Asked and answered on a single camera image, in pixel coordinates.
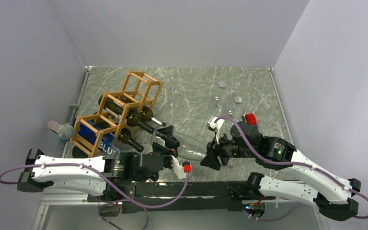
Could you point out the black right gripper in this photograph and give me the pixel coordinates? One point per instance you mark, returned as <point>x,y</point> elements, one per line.
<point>213,149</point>

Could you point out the grey microphone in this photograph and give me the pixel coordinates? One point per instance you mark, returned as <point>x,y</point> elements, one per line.
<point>65,132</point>

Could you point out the green wine bottle gold neck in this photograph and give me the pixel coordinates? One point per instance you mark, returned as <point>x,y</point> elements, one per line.
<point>147,115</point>

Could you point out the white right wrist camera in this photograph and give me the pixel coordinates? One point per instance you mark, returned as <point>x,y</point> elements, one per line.
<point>216,125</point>

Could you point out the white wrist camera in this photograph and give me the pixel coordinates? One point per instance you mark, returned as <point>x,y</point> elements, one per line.
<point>216,125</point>
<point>181,170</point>

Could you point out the wooden wine rack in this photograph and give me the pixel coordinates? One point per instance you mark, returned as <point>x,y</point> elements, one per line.
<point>138,89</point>

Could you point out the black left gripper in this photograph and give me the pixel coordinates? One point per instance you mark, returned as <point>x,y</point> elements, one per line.
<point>171,143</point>

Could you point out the small clear bottle silver cap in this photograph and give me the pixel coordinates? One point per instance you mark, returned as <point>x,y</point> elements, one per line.
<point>234,108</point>

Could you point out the dark green wine bottle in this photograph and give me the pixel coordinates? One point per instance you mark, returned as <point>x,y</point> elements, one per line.
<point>133,118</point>

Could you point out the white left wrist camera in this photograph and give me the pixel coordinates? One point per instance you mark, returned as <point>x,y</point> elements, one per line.
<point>181,170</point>

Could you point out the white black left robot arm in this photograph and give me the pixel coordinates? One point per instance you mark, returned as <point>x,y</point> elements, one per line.
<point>93,175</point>

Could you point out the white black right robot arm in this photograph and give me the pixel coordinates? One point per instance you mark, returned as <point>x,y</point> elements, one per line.
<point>329,194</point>

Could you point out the clear glass bottle top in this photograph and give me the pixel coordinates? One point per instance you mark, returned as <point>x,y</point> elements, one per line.
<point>189,149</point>

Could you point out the red toy block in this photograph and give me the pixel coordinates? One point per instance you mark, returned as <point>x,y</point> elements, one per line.
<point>250,119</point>

